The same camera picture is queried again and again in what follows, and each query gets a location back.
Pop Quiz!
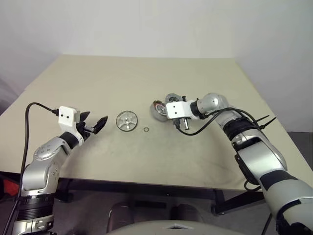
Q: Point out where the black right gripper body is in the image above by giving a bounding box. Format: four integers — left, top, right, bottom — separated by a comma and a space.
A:
171, 94, 191, 132

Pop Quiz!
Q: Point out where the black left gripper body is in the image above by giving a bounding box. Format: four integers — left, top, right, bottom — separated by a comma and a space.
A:
74, 112, 96, 142

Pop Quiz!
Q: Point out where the silver spoked rotor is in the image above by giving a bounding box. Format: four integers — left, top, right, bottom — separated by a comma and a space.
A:
115, 110, 138, 133

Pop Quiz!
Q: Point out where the round grey motor lid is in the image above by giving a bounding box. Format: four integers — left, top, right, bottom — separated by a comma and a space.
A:
163, 93, 184, 105

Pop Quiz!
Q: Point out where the dark rounded shape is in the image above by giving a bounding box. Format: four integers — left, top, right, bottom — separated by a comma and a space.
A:
107, 202, 138, 233

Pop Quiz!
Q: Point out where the red and black object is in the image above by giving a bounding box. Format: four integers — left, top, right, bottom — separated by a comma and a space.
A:
0, 171, 24, 204

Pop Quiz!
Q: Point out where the grey robot torso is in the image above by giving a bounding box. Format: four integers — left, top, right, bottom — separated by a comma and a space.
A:
111, 219, 236, 235

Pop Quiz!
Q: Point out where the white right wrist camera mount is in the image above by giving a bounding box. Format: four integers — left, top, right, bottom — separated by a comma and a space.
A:
165, 100, 199, 121

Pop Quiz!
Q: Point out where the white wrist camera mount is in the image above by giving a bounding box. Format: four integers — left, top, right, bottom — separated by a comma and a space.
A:
58, 106, 85, 146
165, 100, 199, 121

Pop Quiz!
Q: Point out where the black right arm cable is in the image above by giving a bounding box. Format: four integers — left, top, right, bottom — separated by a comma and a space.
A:
175, 107, 272, 235

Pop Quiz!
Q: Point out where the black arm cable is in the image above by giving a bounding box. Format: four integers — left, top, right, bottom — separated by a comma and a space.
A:
3, 102, 59, 235
175, 107, 272, 235

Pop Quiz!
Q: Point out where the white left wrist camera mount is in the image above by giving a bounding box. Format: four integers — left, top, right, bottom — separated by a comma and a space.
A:
58, 106, 85, 146

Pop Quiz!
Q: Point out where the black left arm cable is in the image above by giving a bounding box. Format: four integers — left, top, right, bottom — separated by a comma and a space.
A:
3, 102, 59, 235

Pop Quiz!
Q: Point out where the black table frame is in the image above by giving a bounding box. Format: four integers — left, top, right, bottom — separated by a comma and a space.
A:
55, 178, 265, 216

